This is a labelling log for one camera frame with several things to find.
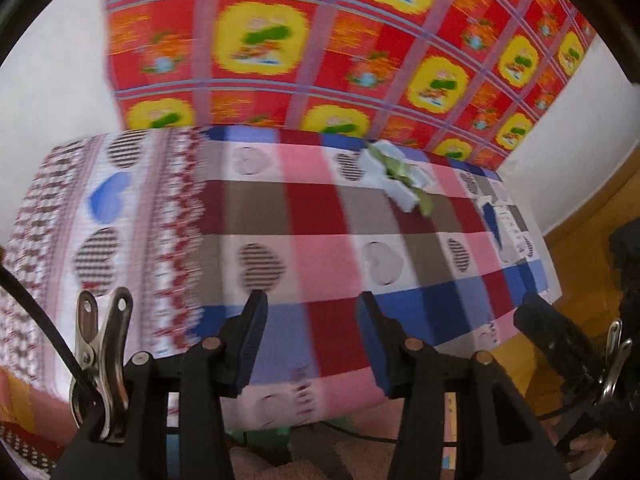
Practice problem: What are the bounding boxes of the thin black cable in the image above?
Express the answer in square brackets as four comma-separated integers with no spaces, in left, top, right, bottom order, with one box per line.
[315,420,461,448]

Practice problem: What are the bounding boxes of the metal spring clip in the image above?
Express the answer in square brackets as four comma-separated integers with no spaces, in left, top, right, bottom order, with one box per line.
[597,320,632,406]
[70,287,135,445]

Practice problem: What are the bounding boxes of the thick black cable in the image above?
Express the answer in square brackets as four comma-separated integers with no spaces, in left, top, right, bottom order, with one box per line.
[0,265,96,391]

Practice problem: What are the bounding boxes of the patchwork heart bed sheet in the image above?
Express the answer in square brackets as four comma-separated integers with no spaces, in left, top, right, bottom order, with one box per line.
[0,127,561,431]

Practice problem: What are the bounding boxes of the red yellow floral printed blanket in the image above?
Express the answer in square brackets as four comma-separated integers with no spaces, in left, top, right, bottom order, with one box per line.
[102,0,598,171]

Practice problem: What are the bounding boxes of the brown polka-dot cloth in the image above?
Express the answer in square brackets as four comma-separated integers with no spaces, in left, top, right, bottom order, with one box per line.
[0,420,61,471]

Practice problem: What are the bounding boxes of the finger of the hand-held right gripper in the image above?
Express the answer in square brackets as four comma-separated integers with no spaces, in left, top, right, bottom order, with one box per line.
[514,292,601,391]

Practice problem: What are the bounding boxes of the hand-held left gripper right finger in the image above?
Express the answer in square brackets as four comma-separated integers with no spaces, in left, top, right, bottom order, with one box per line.
[357,291,571,480]

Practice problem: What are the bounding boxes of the torn white green leaf package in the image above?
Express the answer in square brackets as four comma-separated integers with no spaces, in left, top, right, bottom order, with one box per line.
[362,140,436,218]

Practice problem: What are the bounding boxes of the person's pink fleece leg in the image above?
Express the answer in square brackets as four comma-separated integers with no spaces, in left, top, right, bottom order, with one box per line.
[227,425,451,480]

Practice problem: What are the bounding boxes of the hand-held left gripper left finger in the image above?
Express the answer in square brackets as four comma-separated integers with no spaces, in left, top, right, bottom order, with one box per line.
[52,289,270,480]

